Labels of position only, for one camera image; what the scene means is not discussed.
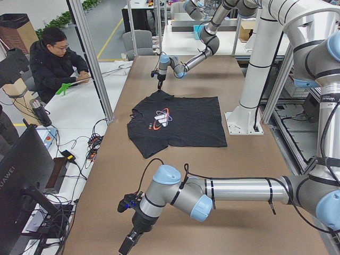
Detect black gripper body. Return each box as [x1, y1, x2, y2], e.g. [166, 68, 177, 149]
[157, 74, 165, 81]
[132, 211, 155, 233]

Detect black printed t-shirt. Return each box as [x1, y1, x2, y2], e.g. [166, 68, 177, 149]
[127, 90, 227, 158]

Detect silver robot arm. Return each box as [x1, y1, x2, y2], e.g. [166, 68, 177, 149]
[151, 1, 259, 90]
[117, 32, 339, 254]

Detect grey office chair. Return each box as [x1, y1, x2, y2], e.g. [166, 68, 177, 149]
[122, 30, 154, 61]

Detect power strip with plugs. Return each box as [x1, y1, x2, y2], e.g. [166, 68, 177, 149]
[86, 133, 103, 162]

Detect green tablet stand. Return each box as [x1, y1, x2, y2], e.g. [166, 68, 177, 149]
[55, 83, 71, 96]

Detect black power adapter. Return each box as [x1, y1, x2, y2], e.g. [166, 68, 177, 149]
[61, 150, 76, 164]

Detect seated man black jacket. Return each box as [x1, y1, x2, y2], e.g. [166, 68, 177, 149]
[30, 27, 90, 104]

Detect black thermos bottle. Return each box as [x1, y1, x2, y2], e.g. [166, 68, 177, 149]
[30, 99, 52, 127]

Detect teach pendant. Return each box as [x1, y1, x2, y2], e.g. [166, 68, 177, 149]
[36, 127, 57, 149]

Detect black Huawei monitor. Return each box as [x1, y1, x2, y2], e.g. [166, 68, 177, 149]
[1, 125, 58, 254]

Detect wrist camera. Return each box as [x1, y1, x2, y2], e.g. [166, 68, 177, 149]
[151, 70, 158, 78]
[117, 192, 143, 213]

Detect aluminium frame post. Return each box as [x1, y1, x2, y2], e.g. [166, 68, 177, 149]
[66, 0, 114, 123]

